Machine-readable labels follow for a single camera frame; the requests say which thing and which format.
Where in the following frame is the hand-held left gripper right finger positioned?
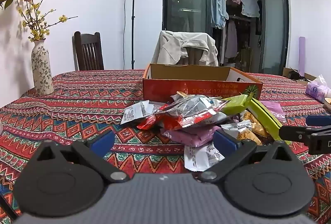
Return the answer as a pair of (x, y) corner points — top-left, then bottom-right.
(198, 130), (302, 183)

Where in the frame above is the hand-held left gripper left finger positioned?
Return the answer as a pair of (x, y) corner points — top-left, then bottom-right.
(28, 130), (130, 183)

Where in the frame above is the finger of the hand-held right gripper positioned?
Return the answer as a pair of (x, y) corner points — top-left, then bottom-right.
(306, 115), (331, 126)
(279, 124), (313, 142)

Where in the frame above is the pile of snack packets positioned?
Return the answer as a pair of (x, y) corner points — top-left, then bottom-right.
(121, 92), (283, 172)

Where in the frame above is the red orange cardboard box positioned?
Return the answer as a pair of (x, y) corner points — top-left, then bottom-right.
(143, 64), (263, 105)

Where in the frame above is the pink flat plastic pouch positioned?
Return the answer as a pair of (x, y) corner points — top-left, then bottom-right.
(261, 100), (286, 122)

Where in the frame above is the purple tissue pack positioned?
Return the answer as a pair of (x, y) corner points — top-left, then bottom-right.
(306, 74), (331, 104)

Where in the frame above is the brown cardboard box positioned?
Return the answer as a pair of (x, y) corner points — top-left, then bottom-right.
(282, 67), (317, 85)

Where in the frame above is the purple rolled yoga mat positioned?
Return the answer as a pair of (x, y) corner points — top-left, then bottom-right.
(299, 37), (306, 77)

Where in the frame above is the dark wooden chair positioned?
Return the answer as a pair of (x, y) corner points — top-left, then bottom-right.
(72, 31), (104, 71)

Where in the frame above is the wooden chair under jacket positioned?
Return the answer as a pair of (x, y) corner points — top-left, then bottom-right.
(181, 45), (207, 66)

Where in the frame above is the floral ceramic vase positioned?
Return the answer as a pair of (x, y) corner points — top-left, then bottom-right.
(31, 39), (54, 96)

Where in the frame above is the pale pink hanging dress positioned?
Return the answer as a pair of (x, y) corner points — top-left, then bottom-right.
(225, 21), (238, 59)

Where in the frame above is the beige jacket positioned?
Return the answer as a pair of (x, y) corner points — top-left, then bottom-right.
(151, 31), (219, 67)

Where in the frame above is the light blue hanging shirt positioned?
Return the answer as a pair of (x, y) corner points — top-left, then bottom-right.
(211, 0), (229, 29)

